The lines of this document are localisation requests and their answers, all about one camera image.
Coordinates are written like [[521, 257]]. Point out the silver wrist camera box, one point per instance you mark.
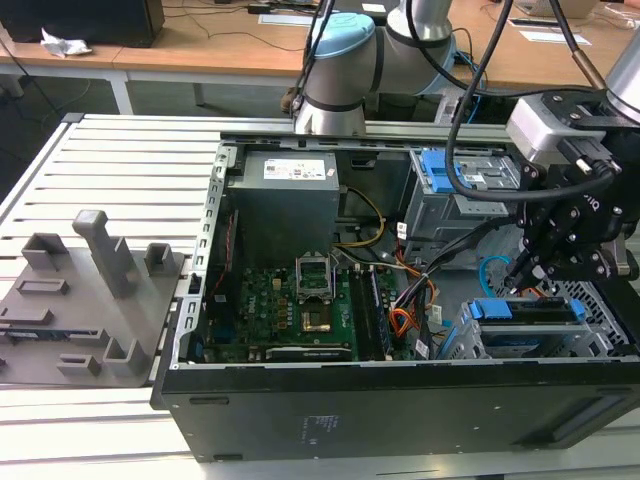
[[532, 127]]

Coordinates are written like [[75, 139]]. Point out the wooden desk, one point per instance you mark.
[[200, 45]]

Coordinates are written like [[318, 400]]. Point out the hard disk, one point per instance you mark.
[[495, 310]]

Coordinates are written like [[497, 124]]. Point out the crumpled white paper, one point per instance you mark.
[[65, 46]]

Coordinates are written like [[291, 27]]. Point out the white paper sheet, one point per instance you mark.
[[282, 19], [547, 37]]

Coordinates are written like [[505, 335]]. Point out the black RAM slot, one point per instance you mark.
[[360, 315]]

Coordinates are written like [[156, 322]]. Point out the black graphics card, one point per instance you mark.
[[310, 353]]

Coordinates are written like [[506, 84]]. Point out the blue plastic cage latch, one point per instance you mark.
[[437, 172]]

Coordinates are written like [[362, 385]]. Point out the grey power supply unit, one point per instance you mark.
[[280, 210]]

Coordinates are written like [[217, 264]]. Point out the CPU socket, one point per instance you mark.
[[316, 321]]

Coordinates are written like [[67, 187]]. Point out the RAM stick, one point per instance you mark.
[[381, 320]]

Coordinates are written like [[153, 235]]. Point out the black PC case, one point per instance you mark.
[[350, 410]]

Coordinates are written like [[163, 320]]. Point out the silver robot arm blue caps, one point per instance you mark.
[[340, 75]]

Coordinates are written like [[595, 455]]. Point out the grey metal drive cage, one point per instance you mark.
[[435, 220]]

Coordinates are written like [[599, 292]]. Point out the green motherboard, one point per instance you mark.
[[270, 305]]

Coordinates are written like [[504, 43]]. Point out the metal disk bay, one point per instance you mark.
[[560, 340]]

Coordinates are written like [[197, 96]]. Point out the black box on desk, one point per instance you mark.
[[85, 20]]

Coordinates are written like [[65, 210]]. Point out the grey parts rack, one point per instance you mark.
[[150, 320]]

